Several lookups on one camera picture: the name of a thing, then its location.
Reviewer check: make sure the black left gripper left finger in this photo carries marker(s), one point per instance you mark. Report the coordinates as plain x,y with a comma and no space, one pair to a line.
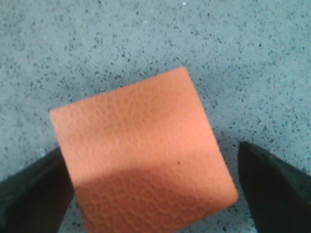
36,199

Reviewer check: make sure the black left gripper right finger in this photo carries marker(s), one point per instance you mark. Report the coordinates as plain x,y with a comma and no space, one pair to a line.
278,194

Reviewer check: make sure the orange foam cube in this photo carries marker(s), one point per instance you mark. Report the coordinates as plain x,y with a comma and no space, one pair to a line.
144,158

